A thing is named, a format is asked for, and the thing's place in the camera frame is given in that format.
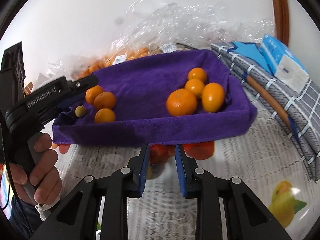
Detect small red fruit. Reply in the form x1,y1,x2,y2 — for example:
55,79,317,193
149,144,175,165

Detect white plastic bag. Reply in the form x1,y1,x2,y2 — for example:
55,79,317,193
31,59,74,92

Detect person's left hand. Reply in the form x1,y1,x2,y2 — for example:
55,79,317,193
10,133,62,205

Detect small green brown fruit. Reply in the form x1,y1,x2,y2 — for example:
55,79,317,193
75,105,87,118

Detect pale round fruit on table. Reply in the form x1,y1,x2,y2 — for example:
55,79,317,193
146,165,153,180

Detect clear plastic bag pile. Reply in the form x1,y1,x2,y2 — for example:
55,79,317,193
111,0,276,51

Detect grey checked fabric bag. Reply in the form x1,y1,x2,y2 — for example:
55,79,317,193
210,42,319,181

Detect small orange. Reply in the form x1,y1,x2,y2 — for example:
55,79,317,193
94,92,116,111

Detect brown wooden door frame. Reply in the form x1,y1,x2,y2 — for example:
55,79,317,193
272,0,290,46

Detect bag of small oranges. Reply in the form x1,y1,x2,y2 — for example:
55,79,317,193
72,45,156,81

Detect blue tissue pack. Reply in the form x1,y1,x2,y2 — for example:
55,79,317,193
259,34,309,93

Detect purple towel lined tray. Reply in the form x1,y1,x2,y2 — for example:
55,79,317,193
52,50,257,147

